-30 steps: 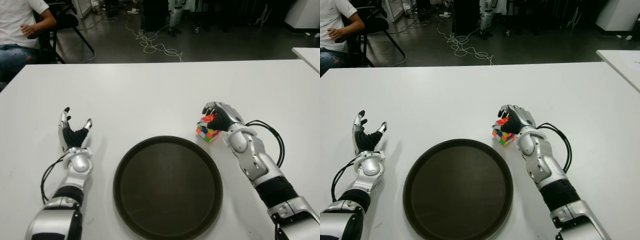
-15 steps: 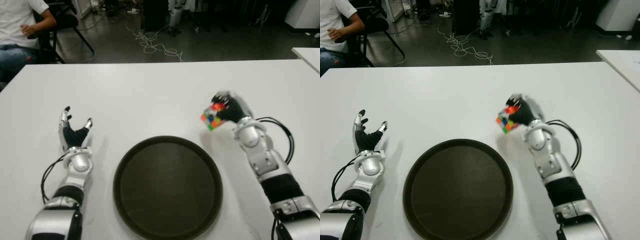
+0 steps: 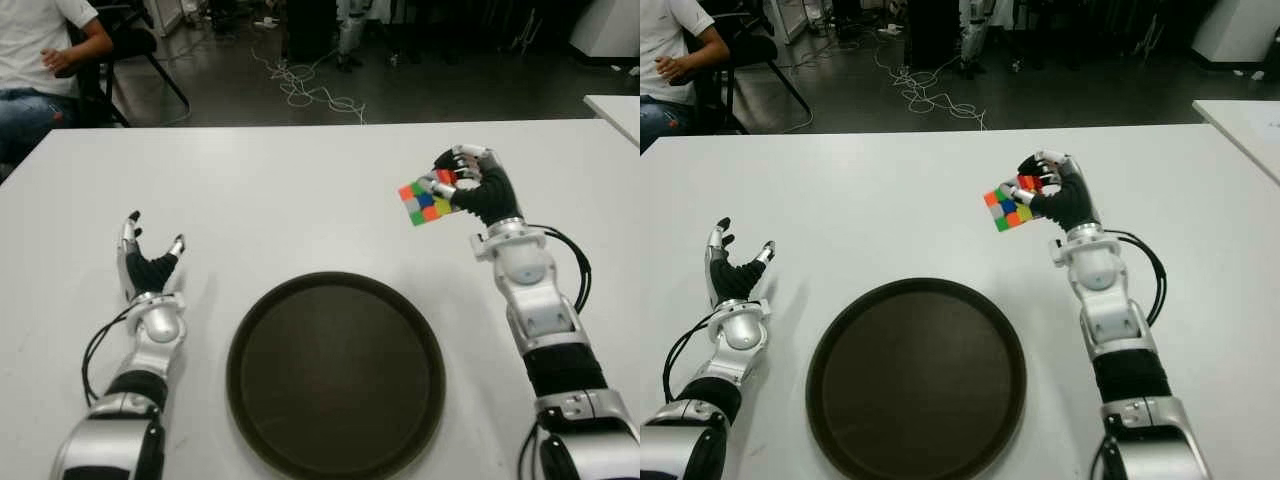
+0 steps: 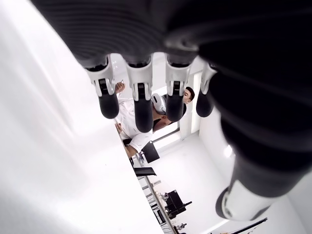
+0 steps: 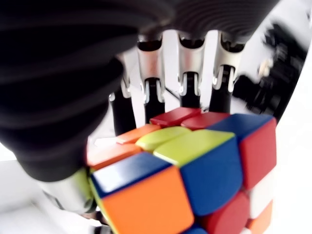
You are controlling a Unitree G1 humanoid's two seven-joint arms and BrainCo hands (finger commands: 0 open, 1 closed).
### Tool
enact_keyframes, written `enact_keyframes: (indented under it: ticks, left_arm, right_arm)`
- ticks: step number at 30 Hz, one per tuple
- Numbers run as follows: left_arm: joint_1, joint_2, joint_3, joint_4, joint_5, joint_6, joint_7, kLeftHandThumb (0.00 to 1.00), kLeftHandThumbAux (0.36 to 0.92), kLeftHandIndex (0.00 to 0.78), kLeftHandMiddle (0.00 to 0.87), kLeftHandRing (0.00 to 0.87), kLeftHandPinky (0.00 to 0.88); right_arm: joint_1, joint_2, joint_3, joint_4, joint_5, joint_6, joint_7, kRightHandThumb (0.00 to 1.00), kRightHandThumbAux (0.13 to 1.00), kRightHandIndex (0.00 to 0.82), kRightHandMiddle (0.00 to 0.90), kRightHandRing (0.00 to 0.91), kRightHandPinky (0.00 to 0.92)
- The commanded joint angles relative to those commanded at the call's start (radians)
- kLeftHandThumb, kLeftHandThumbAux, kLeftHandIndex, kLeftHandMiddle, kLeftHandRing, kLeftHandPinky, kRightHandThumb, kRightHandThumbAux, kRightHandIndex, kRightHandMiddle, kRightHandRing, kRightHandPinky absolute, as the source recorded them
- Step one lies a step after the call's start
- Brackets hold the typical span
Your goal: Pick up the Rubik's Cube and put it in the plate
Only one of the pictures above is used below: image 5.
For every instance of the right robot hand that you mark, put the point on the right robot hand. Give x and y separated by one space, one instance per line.
53 85

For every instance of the multicolour Rubik's cube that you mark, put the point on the multicolour Rubik's cube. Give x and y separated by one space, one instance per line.
185 175

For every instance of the black chair stack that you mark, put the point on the black chair stack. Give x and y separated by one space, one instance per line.
275 73

